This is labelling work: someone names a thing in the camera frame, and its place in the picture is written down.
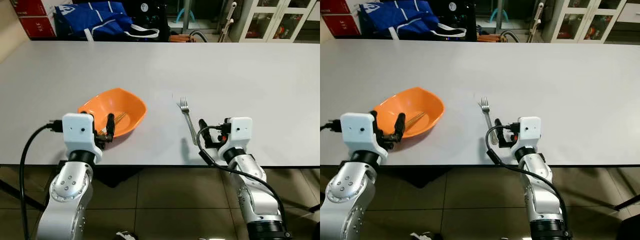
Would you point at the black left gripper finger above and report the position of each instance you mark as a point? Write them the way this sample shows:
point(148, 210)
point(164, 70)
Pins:
point(110, 125)
point(400, 125)
point(375, 121)
point(93, 122)

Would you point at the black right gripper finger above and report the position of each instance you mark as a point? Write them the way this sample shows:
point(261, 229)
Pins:
point(203, 127)
point(498, 126)

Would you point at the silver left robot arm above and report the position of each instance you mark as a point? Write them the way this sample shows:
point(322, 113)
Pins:
point(67, 187)
point(345, 192)

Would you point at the banded wooden chopsticks pair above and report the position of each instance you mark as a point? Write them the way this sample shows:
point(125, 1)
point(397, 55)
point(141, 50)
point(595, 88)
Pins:
point(417, 118)
point(119, 118)

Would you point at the silver metal fork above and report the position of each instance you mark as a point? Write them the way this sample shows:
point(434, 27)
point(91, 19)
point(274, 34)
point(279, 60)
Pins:
point(487, 120)
point(188, 122)

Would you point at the orange plastic bowl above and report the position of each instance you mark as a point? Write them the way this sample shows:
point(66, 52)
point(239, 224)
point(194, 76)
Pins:
point(415, 102)
point(120, 102)

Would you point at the black table base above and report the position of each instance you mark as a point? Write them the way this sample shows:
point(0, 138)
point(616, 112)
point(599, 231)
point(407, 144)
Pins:
point(420, 176)
point(117, 176)

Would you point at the black metal leg bar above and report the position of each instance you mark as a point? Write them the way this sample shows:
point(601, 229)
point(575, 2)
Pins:
point(627, 202)
point(315, 207)
point(20, 196)

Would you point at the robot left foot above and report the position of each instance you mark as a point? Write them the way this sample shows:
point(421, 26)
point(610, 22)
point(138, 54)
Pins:
point(126, 235)
point(422, 236)

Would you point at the red cardboard box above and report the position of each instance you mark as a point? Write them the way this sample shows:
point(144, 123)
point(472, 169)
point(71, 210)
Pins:
point(335, 6)
point(29, 7)
point(37, 27)
point(341, 25)

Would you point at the blue fabric bag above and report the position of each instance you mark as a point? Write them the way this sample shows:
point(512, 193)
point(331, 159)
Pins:
point(95, 17)
point(400, 17)

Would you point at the white stick vacuum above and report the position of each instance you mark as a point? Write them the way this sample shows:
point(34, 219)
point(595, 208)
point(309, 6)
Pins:
point(536, 22)
point(229, 22)

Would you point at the black bag round white logo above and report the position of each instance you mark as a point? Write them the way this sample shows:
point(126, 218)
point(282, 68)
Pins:
point(156, 17)
point(460, 17)

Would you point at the teal plastic chair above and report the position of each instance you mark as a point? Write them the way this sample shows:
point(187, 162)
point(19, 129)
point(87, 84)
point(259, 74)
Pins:
point(186, 11)
point(500, 11)

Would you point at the white glass door cabinet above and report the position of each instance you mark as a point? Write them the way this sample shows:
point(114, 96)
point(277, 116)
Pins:
point(580, 7)
point(274, 10)

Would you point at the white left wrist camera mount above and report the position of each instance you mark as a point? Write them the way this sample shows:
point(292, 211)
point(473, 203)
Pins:
point(357, 131)
point(77, 132)

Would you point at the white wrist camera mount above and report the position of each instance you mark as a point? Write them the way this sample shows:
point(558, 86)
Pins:
point(240, 131)
point(357, 131)
point(77, 132)
point(529, 130)

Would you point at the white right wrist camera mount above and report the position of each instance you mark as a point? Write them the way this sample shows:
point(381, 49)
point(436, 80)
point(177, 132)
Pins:
point(240, 131)
point(529, 130)

